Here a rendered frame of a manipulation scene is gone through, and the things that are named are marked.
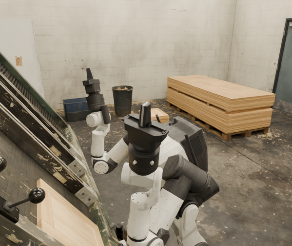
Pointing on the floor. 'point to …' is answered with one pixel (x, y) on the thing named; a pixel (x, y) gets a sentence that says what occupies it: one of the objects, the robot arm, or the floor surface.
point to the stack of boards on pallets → (221, 105)
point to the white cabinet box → (20, 48)
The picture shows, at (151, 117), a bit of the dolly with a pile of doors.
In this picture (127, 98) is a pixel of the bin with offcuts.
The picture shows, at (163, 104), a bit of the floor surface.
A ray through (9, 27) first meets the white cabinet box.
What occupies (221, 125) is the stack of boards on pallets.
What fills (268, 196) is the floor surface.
